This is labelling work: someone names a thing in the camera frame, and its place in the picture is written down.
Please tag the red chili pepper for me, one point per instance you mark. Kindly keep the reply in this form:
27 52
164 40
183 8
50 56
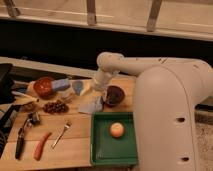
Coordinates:
40 146

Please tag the bunch of dark grapes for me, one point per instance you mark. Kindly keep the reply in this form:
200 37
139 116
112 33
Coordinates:
55 107

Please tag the blue sponge block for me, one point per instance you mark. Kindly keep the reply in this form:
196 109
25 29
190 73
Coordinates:
61 84

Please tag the brown round object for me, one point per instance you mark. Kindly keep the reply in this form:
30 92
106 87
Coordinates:
30 107

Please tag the red bowl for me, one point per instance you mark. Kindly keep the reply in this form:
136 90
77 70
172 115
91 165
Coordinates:
43 87

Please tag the green square tray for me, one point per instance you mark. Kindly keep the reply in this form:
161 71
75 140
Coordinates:
106 150

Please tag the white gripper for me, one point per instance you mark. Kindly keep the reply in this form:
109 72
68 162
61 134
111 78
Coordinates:
99 82

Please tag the blue small cup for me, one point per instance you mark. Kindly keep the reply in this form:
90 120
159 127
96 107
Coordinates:
77 87

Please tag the grey blue towel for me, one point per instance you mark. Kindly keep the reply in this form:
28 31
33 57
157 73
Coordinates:
95 105

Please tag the dark maroon bowl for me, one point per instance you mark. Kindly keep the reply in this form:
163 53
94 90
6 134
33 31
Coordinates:
115 95

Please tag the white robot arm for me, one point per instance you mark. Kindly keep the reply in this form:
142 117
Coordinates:
165 95

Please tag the silver fork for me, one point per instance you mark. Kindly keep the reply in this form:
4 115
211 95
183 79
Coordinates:
65 128

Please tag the banana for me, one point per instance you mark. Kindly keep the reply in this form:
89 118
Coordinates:
22 98

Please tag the peach apple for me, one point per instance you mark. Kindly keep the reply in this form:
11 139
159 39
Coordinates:
117 130

